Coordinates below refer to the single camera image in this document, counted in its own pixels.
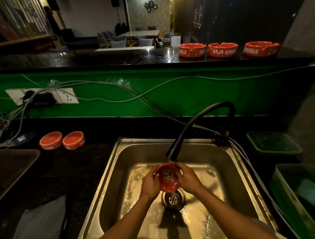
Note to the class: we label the white wall socket panel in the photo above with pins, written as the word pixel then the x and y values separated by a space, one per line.
pixel 65 95

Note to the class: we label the round wall decoration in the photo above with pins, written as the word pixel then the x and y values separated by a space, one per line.
pixel 150 6

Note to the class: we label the stainless steel sink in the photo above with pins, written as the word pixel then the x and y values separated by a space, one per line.
pixel 137 192

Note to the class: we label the black power adapter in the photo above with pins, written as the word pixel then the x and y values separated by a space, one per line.
pixel 40 99

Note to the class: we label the dark blue sofa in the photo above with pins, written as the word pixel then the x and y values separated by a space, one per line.
pixel 78 39

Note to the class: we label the person's right thumb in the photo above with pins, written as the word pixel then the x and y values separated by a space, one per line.
pixel 177 170

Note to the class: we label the person's left hand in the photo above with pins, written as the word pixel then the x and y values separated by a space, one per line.
pixel 149 183

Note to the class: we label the grey cushioned chair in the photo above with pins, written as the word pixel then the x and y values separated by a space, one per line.
pixel 145 41
pixel 118 43

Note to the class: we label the green plastic bin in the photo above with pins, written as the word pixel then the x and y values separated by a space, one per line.
pixel 292 197

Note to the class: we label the green plastic tray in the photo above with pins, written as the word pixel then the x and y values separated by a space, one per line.
pixel 273 142

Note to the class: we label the red ashtray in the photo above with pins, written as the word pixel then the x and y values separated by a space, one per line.
pixel 51 140
pixel 222 50
pixel 192 50
pixel 260 48
pixel 168 177
pixel 74 140

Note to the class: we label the dark serving tray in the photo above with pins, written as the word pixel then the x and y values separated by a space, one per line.
pixel 14 167

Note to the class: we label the round metal sink drain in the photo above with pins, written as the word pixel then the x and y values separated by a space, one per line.
pixel 173 199

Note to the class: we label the person's right forearm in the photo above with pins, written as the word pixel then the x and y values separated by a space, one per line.
pixel 228 214

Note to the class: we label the person's left thumb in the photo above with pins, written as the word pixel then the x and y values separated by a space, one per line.
pixel 157 175

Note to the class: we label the black curved sink faucet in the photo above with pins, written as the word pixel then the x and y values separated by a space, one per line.
pixel 196 125

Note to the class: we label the person's left forearm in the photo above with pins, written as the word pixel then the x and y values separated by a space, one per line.
pixel 131 218

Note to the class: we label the grey cloth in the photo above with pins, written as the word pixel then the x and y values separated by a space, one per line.
pixel 41 219

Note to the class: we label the white table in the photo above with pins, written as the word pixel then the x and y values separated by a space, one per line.
pixel 141 33

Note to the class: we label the person's right hand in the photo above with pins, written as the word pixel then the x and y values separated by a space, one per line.
pixel 189 179

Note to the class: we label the white paper bag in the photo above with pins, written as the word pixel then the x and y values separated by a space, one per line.
pixel 175 40

